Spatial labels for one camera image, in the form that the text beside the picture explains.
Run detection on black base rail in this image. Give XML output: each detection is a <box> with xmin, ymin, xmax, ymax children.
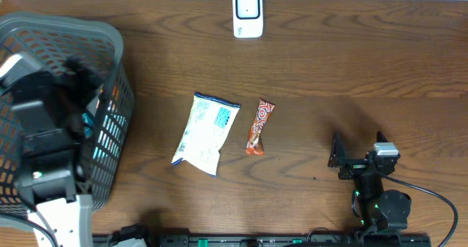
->
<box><xmin>92</xmin><ymin>224</ymin><xmax>431</xmax><ymax>247</ymax></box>

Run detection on orange candy bar wrapper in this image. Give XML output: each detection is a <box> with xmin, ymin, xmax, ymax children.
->
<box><xmin>246</xmin><ymin>99</ymin><xmax>276</xmax><ymax>156</ymax></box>

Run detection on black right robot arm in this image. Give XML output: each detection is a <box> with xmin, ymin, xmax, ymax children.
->
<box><xmin>328</xmin><ymin>131</ymin><xmax>412</xmax><ymax>234</ymax></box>

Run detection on grey plastic basket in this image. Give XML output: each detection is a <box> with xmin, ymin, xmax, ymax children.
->
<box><xmin>1</xmin><ymin>12</ymin><xmax>135</xmax><ymax>214</ymax></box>

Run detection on white snack bag blue edges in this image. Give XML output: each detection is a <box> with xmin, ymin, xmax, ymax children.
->
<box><xmin>171</xmin><ymin>92</ymin><xmax>241</xmax><ymax>177</ymax></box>

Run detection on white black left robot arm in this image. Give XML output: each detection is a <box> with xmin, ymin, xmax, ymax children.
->
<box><xmin>1</xmin><ymin>52</ymin><xmax>104</xmax><ymax>246</ymax></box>

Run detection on teal mouthwash bottle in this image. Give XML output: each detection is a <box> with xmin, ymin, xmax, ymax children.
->
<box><xmin>82</xmin><ymin>113</ymin><xmax>94</xmax><ymax>138</ymax></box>

